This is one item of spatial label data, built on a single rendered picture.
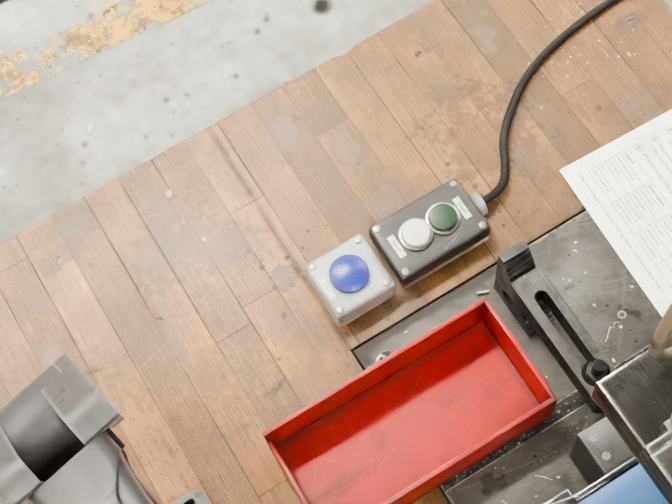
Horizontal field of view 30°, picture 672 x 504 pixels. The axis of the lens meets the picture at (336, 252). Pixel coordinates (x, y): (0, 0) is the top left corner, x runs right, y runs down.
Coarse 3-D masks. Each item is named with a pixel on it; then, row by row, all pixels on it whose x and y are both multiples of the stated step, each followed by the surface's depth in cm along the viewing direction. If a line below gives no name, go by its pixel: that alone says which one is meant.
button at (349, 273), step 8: (344, 256) 125; (352, 256) 125; (336, 264) 125; (344, 264) 125; (352, 264) 125; (360, 264) 125; (336, 272) 125; (344, 272) 124; (352, 272) 124; (360, 272) 124; (368, 272) 125; (336, 280) 124; (344, 280) 124; (352, 280) 124; (360, 280) 124; (336, 288) 124; (344, 288) 124; (352, 288) 124; (360, 288) 124
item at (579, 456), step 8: (576, 440) 114; (576, 448) 115; (576, 456) 117; (584, 456) 114; (576, 464) 119; (584, 464) 116; (592, 464) 113; (584, 472) 118; (592, 472) 115; (600, 472) 112; (592, 480) 116
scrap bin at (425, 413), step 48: (432, 336) 120; (480, 336) 124; (384, 384) 123; (432, 384) 123; (480, 384) 123; (528, 384) 121; (288, 432) 120; (336, 432) 122; (384, 432) 122; (432, 432) 121; (480, 432) 121; (336, 480) 120; (384, 480) 120; (432, 480) 115
